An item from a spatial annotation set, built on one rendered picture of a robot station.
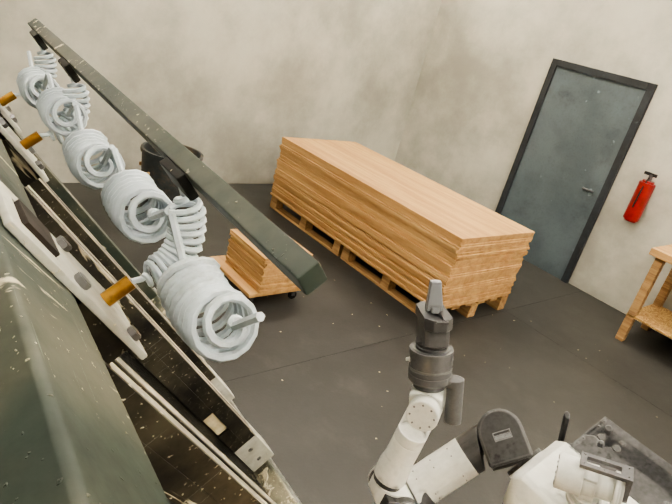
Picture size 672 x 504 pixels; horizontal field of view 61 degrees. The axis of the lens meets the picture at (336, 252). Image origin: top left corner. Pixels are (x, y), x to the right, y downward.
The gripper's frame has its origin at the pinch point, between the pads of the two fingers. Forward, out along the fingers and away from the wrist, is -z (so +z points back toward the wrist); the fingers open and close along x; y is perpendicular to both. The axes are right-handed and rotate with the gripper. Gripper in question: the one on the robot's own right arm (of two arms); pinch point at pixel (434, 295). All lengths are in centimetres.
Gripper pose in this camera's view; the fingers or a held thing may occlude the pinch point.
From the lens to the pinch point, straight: 113.2
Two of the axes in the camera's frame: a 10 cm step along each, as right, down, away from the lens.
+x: 0.5, 2.3, -9.7
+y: -10.0, -0.1, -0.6
